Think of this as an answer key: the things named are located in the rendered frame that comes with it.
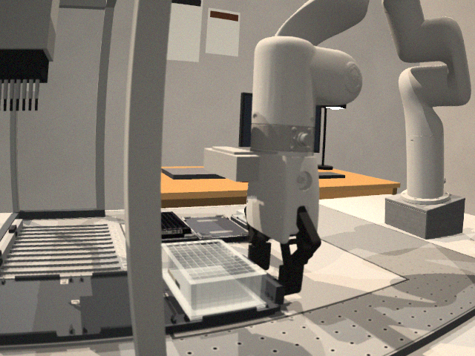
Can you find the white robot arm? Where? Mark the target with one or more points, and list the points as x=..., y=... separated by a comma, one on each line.
x=292, y=76

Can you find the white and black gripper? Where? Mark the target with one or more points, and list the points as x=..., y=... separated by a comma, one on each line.
x=284, y=201

